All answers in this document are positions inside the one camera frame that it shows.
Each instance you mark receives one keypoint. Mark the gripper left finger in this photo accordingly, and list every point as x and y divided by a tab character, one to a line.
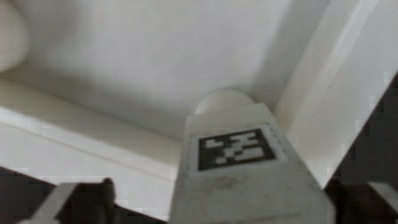
79	204

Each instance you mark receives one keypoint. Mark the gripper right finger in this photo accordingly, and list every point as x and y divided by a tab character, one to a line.
362	205

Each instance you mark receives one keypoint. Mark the white leg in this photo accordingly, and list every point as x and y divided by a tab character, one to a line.
244	182

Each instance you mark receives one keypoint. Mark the white square table top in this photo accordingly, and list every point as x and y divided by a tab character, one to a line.
113	62

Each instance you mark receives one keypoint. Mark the white U-shaped fence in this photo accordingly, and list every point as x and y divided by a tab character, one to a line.
145	195

